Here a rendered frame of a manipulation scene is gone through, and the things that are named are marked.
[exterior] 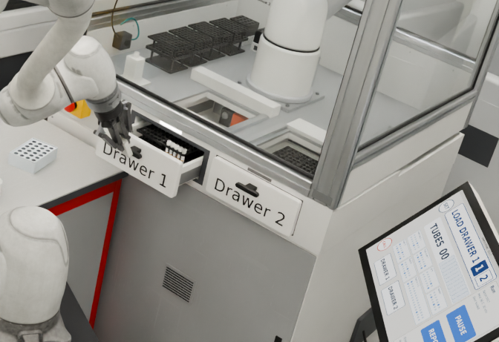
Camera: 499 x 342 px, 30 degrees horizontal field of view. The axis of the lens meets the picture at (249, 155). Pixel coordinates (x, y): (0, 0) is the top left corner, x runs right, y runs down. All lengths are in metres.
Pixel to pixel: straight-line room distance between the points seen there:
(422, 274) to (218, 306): 0.88
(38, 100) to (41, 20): 1.17
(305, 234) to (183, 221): 0.42
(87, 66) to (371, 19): 0.68
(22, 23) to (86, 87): 1.07
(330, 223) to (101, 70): 0.73
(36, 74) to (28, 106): 0.13
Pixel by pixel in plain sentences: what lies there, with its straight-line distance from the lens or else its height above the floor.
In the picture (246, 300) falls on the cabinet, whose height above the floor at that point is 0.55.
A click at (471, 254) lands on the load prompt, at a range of 2.02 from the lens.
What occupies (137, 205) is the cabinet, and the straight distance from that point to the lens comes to 2.84.
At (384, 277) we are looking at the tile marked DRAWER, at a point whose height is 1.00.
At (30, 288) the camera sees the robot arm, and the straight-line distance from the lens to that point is 1.94.
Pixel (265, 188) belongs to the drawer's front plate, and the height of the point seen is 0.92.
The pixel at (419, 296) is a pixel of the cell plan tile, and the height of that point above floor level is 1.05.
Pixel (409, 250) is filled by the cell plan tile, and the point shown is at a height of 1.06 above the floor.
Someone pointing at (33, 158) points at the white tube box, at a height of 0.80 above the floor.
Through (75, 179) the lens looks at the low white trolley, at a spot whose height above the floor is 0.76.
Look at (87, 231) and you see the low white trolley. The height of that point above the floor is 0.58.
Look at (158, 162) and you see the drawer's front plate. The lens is 2.55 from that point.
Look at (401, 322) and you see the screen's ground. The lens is 1.99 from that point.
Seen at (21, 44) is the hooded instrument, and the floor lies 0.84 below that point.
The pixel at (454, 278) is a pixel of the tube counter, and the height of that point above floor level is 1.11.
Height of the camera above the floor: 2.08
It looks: 26 degrees down
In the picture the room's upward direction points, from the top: 14 degrees clockwise
